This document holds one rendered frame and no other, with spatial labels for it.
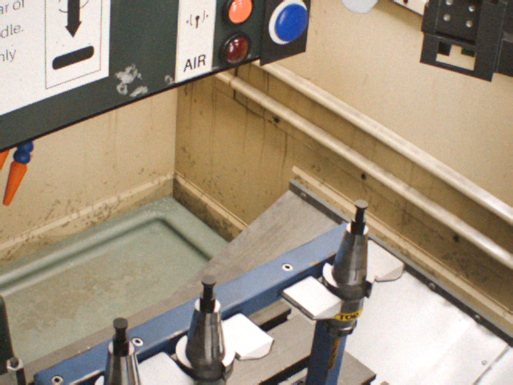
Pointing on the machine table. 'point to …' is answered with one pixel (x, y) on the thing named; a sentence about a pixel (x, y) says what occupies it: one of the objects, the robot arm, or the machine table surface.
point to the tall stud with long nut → (16, 371)
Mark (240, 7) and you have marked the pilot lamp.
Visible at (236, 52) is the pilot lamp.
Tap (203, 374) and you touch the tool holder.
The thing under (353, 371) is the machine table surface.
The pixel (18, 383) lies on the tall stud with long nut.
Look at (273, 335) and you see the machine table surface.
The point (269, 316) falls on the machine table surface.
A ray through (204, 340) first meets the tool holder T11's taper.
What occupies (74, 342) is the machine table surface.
